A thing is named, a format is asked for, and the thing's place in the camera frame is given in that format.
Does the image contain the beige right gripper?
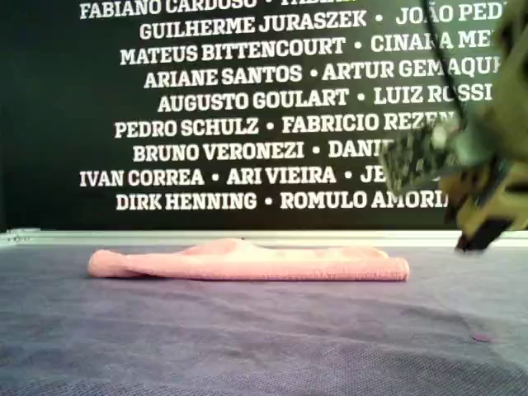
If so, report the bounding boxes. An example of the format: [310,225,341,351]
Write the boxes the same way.
[436,115,528,255]

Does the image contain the pink cloth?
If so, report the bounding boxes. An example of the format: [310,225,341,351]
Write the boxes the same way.
[87,238,410,284]

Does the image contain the purple mesh table cover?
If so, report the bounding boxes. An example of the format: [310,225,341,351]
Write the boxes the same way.
[0,243,528,396]

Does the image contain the right wrist camera circuit board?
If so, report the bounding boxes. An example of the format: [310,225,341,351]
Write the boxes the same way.
[379,123,450,191]

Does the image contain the black right camera cable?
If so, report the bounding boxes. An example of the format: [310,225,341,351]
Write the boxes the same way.
[424,20,469,125]

